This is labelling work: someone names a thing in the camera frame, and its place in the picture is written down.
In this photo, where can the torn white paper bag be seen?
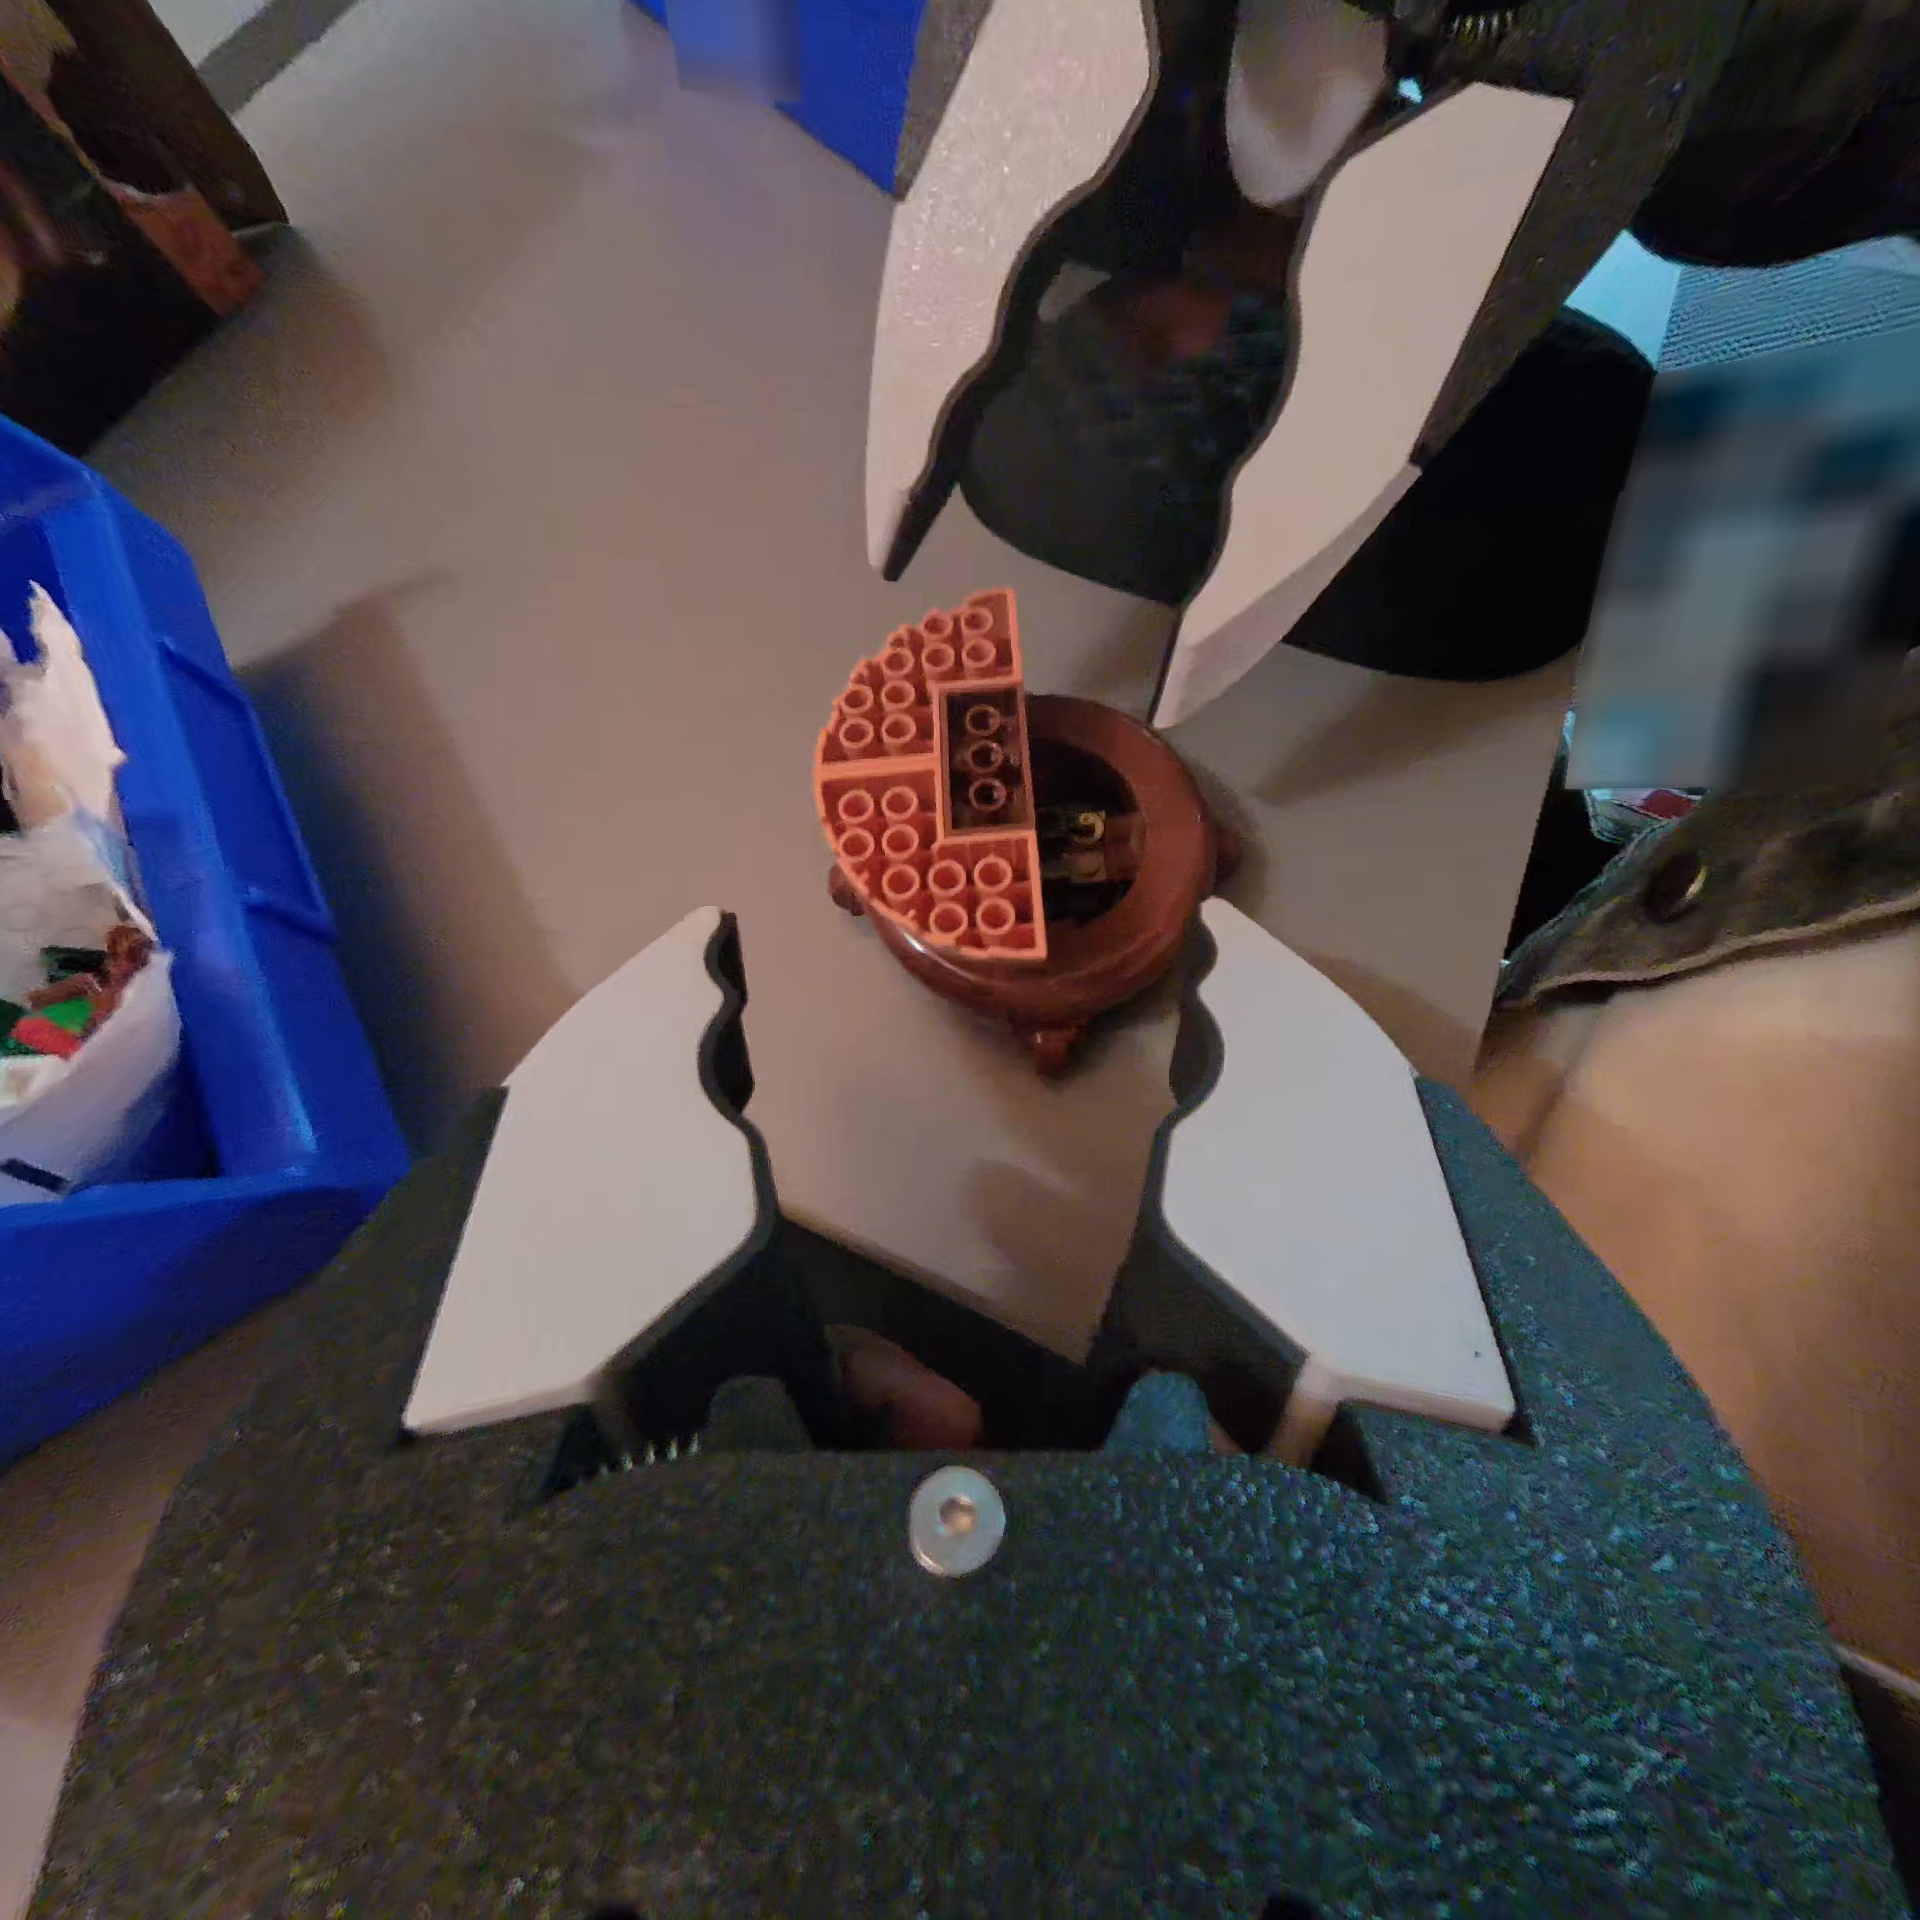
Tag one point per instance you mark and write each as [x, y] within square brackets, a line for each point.
[75, 902]

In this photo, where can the person's beige shirt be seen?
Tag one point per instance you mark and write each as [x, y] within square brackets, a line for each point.
[1723, 1275]

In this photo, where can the blue bin with paper bags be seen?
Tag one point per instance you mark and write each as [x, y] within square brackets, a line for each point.
[840, 106]

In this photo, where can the round brown orange lego build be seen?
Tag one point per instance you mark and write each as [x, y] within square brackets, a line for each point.
[900, 809]

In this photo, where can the black quilted armrest pad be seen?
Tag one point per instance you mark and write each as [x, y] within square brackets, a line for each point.
[1499, 570]

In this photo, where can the pile of small lego pieces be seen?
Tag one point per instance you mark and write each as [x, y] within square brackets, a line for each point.
[59, 1019]

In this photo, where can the blue bin with lego pieces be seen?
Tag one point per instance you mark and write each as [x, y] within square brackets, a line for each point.
[254, 931]

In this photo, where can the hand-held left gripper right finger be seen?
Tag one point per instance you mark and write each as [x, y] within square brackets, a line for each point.
[1319, 1184]

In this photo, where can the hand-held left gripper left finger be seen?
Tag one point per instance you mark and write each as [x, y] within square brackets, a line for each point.
[599, 1201]

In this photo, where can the red white packet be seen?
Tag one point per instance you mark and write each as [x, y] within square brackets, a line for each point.
[1651, 807]

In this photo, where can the grey mesh office chair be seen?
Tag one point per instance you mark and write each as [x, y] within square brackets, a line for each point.
[1770, 317]

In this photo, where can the dark brown printed box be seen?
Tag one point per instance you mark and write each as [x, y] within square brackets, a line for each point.
[136, 136]

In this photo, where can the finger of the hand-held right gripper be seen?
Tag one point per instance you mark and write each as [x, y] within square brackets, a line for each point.
[1395, 330]
[975, 181]

